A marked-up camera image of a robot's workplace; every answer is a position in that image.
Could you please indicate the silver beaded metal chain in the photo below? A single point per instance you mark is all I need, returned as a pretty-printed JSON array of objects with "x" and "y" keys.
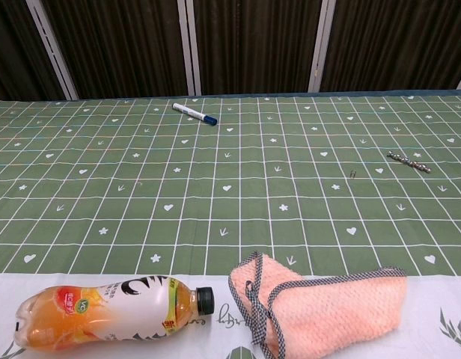
[{"x": 409, "y": 161}]

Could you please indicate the green grid tablecloth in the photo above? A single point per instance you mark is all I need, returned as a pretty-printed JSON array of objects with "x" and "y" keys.
[{"x": 230, "y": 194}]

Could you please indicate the white marker with blue cap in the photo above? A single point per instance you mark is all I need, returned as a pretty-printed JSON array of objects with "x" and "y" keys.
[{"x": 193, "y": 113}]

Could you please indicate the folded pink towel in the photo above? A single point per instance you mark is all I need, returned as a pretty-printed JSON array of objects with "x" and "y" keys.
[{"x": 328, "y": 310}]

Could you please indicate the orange juice plastic bottle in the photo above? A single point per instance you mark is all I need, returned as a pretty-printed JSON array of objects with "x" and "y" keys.
[{"x": 103, "y": 316}]

